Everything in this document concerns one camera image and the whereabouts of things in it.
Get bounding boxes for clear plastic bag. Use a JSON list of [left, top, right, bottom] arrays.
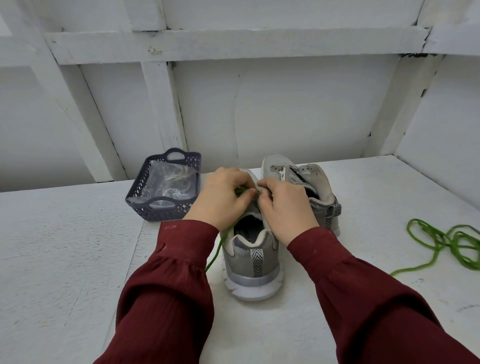
[[139, 159, 199, 204]]

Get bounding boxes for grey mesh shoe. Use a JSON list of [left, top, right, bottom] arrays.
[[221, 169, 285, 303], [261, 153, 343, 238]]

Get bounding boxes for person's left forearm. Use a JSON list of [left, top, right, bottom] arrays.
[[93, 219, 221, 364]]

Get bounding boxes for person's right hand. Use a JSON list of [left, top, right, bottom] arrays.
[[257, 177, 321, 248]]

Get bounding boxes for person's left hand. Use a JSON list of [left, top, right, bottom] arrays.
[[183, 166, 260, 233]]

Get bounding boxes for dark plastic lattice basket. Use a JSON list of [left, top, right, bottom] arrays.
[[125, 147, 203, 223]]

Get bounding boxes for green shoelace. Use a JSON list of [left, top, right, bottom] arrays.
[[204, 184, 258, 274], [390, 217, 480, 278]]

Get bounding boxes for person's right forearm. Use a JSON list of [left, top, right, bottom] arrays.
[[286, 226, 480, 364]]

